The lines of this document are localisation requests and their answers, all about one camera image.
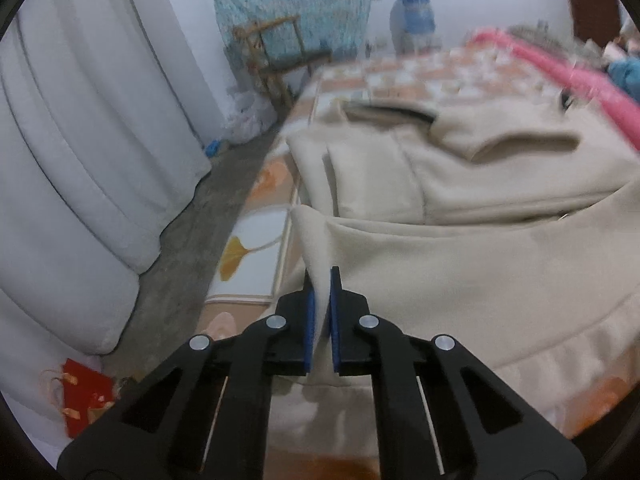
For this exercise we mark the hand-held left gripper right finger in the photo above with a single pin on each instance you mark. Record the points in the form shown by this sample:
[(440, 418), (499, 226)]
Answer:
[(335, 330)]

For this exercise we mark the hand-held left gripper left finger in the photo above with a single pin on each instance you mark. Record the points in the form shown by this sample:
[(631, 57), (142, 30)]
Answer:
[(311, 330)]

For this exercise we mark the beige zip jacket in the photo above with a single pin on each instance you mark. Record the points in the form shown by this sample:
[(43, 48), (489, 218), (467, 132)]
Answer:
[(450, 270)]

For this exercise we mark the small blue floor object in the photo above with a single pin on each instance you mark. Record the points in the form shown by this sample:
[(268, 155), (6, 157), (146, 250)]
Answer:
[(213, 147)]

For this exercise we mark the white plastic bag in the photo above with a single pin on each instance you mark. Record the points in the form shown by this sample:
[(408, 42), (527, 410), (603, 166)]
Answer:
[(247, 120)]

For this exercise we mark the red paper bag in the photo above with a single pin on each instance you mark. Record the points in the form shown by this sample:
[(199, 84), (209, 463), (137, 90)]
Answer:
[(85, 395)]

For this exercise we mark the wooden chair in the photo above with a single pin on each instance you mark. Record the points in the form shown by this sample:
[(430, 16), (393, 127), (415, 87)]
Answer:
[(300, 57)]

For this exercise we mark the white curtain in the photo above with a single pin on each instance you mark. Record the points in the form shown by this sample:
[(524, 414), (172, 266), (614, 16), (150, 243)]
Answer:
[(75, 160)]

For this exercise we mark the white water dispenser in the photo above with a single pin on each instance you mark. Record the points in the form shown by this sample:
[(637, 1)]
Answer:
[(415, 46)]

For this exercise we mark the blue water jug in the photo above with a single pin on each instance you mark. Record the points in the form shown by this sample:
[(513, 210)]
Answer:
[(412, 15)]

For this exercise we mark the pink blanket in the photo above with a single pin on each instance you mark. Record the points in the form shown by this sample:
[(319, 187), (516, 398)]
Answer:
[(575, 77)]

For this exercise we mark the grey blanket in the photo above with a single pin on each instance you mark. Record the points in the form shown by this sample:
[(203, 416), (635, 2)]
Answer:
[(550, 37)]

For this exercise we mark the teal cloth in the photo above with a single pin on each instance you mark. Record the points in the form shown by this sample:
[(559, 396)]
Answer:
[(625, 77)]

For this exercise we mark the brown wooden door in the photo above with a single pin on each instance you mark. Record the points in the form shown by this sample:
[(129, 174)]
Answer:
[(592, 0)]

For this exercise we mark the blue floral wall cloth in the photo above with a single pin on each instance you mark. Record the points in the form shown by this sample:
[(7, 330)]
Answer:
[(325, 0)]

